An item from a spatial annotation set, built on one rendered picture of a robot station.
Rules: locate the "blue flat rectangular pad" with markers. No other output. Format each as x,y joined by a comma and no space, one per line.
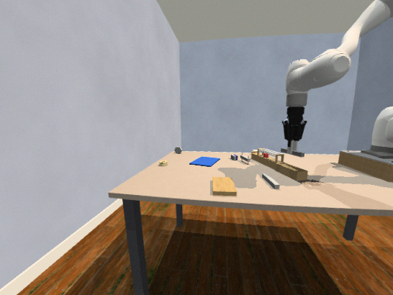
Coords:
205,161

